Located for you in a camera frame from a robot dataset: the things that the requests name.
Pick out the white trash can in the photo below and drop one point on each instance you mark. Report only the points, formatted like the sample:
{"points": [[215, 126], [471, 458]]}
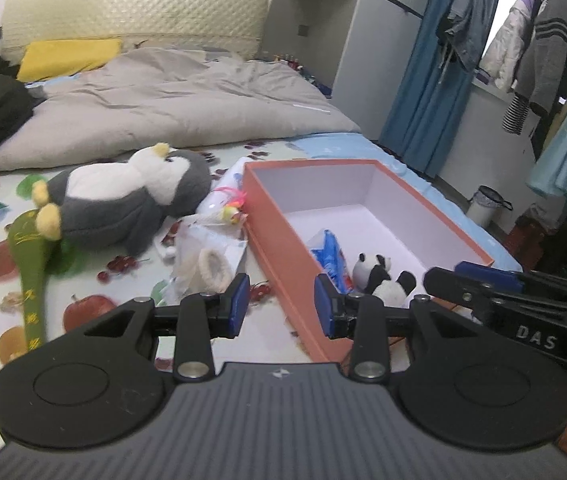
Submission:
{"points": [[486, 207]]}

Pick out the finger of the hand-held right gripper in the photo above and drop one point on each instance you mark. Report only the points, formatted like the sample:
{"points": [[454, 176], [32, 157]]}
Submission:
{"points": [[446, 282], [488, 272]]}

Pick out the black curtain rod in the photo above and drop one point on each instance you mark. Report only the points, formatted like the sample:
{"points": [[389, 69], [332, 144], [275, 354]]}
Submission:
{"points": [[393, 2]]}

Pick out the hanging white puffy jacket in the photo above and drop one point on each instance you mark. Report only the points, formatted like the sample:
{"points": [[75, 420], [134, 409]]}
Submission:
{"points": [[508, 45]]}

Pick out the grey duvet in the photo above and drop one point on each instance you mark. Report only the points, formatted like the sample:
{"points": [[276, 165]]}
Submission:
{"points": [[163, 100]]}

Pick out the beige quilted headboard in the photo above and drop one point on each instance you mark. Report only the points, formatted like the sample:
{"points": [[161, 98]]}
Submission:
{"points": [[138, 10]]}

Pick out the white wardrobe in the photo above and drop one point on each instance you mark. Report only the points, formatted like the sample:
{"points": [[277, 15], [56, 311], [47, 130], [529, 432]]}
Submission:
{"points": [[363, 35]]}

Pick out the yellow pillow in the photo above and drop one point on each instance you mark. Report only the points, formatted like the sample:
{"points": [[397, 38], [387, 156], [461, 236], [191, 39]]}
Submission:
{"points": [[63, 57]]}

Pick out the small panda plush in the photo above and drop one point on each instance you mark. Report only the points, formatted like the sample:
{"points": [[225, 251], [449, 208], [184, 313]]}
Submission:
{"points": [[388, 290]]}

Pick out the row of small bottles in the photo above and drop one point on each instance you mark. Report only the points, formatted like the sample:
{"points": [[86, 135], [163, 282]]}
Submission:
{"points": [[293, 62]]}

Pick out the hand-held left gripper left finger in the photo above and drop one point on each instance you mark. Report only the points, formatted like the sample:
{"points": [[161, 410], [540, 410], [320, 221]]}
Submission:
{"points": [[240, 305]]}

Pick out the green plush stick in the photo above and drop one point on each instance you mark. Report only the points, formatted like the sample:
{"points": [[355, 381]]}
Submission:
{"points": [[30, 270]]}

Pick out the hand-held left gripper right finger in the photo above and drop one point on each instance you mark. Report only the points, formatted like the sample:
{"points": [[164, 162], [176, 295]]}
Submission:
{"points": [[323, 305]]}

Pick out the clear plastic bag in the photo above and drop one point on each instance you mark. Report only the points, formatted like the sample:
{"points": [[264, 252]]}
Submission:
{"points": [[183, 275]]}

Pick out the fruit printed bed sheet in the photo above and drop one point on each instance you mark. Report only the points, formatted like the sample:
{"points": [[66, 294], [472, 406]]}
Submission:
{"points": [[128, 280]]}

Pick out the orange cardboard box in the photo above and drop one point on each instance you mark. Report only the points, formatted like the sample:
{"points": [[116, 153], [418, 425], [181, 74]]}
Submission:
{"points": [[283, 240]]}

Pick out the white fuzzy pad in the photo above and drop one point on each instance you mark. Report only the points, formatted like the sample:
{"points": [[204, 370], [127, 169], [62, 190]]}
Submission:
{"points": [[216, 270]]}

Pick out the hanging denim jacket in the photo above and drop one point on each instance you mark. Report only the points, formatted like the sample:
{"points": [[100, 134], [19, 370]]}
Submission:
{"points": [[468, 15]]}

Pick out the dark wall switch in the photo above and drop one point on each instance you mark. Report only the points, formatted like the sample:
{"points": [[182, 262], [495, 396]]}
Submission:
{"points": [[304, 30]]}

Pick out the hanging grey striped sweater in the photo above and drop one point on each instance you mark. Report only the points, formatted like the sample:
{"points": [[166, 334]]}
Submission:
{"points": [[548, 45]]}

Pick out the white bottle with pink band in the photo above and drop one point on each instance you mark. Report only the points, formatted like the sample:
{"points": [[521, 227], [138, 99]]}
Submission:
{"points": [[211, 207]]}

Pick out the grey white penguin plush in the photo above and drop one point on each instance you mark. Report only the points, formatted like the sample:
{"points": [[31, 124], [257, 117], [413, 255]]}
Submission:
{"points": [[113, 200]]}

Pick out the blue curtain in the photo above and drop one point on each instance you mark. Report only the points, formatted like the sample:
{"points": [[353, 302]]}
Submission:
{"points": [[423, 85]]}

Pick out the small yellow chick toy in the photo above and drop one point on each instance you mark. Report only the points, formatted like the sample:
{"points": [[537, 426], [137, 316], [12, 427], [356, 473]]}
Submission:
{"points": [[231, 215]]}

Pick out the blue white plastic packet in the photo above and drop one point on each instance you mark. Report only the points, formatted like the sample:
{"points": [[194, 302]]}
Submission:
{"points": [[331, 255]]}

